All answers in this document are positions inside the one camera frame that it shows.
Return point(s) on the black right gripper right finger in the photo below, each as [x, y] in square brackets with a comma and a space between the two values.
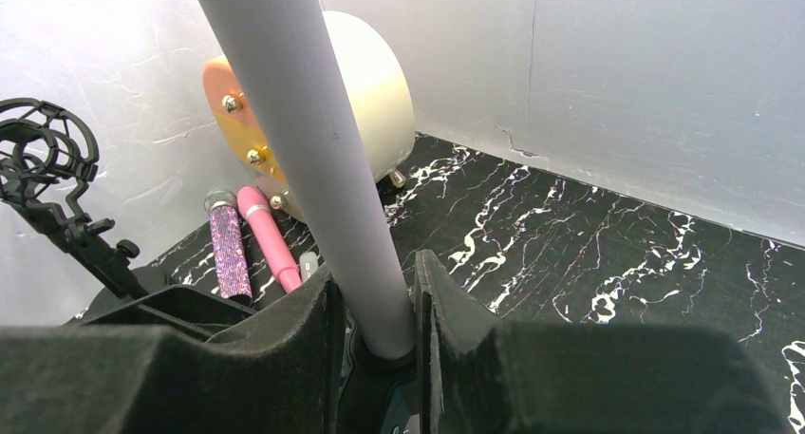
[483, 374]

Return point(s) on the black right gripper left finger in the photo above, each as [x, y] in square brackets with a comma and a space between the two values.
[275, 372]

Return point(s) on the black tripod microphone stand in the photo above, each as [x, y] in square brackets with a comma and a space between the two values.
[49, 158]

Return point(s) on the pink microphone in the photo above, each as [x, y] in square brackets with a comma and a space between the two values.
[255, 209]

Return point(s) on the purple tripod music stand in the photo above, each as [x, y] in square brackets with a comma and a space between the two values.
[283, 57]

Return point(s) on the black round-base desktop mic stand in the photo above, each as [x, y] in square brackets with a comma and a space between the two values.
[185, 308]

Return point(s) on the beige orange drawer cabinet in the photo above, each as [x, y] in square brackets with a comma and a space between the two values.
[379, 98]

